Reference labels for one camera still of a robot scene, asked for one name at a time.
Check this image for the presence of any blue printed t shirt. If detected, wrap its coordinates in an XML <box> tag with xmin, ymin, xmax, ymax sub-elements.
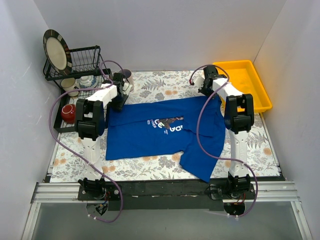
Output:
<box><xmin>105</xmin><ymin>96</ymin><xmax>226</xmax><ymax>182</ymax></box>

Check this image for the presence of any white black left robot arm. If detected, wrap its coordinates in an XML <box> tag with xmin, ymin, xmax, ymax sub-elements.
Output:
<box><xmin>74</xmin><ymin>69</ymin><xmax>134</xmax><ymax>200</ymax></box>

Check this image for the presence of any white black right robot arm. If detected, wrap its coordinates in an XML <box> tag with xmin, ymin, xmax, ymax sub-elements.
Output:
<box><xmin>193</xmin><ymin>64</ymin><xmax>255</xmax><ymax>199</ymax></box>

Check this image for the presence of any beige ceramic mug purple inside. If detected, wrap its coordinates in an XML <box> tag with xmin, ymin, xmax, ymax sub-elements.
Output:
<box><xmin>118</xmin><ymin>69</ymin><xmax>134</xmax><ymax>92</ymax></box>

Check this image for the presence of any floral patterned table mat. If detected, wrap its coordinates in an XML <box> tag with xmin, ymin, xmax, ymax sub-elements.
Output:
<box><xmin>47</xmin><ymin>70</ymin><xmax>281</xmax><ymax>183</ymax></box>

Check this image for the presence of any blue white teapot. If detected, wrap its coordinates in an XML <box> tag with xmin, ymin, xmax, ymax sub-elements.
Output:
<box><xmin>78</xmin><ymin>75</ymin><xmax>98</xmax><ymax>89</ymax></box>

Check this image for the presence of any yellow plastic bin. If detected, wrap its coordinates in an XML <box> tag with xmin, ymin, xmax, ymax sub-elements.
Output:
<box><xmin>213</xmin><ymin>60</ymin><xmax>272</xmax><ymax>113</ymax></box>

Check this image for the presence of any red cup in rack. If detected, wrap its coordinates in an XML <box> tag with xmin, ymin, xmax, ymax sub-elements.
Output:
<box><xmin>60</xmin><ymin>104</ymin><xmax>76</xmax><ymax>124</ymax></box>

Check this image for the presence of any cream mug in rack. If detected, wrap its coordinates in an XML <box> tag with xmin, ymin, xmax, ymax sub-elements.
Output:
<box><xmin>60</xmin><ymin>77</ymin><xmax>80</xmax><ymax>92</ymax></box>

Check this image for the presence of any dark rimmed cream plate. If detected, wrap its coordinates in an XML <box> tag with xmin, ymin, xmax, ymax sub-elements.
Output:
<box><xmin>43</xmin><ymin>29</ymin><xmax>73</xmax><ymax>76</ymax></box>

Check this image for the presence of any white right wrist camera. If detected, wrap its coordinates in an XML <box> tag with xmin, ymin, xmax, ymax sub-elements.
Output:
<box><xmin>191</xmin><ymin>75</ymin><xmax>205</xmax><ymax>89</ymax></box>

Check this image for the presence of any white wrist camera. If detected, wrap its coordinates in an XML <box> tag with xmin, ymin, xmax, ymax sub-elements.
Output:
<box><xmin>122</xmin><ymin>82</ymin><xmax>132</xmax><ymax>95</ymax></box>
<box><xmin>191</xmin><ymin>75</ymin><xmax>205</xmax><ymax>89</ymax></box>

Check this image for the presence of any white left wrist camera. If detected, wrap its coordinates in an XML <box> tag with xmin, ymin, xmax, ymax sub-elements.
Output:
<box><xmin>122</xmin><ymin>82</ymin><xmax>132</xmax><ymax>95</ymax></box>

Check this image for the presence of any black wire dish rack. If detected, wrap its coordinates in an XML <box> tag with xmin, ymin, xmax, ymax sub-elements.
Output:
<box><xmin>43</xmin><ymin>45</ymin><xmax>113</xmax><ymax>133</ymax></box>

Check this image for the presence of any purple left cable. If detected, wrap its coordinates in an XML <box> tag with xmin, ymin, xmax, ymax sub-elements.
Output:
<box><xmin>47</xmin><ymin>60</ymin><xmax>126</xmax><ymax>224</ymax></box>

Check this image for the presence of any purple cable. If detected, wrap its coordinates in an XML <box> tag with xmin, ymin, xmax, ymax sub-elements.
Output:
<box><xmin>47</xmin><ymin>60</ymin><xmax>126</xmax><ymax>224</ymax></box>
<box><xmin>190</xmin><ymin>64</ymin><xmax>260</xmax><ymax>219</ymax></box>

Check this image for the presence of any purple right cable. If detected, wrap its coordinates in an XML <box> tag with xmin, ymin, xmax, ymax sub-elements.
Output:
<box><xmin>190</xmin><ymin>64</ymin><xmax>260</xmax><ymax>219</ymax></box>

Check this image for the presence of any aluminium frame rail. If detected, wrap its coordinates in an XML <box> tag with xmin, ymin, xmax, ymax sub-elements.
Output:
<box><xmin>22</xmin><ymin>181</ymin><xmax>313</xmax><ymax>240</ymax></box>

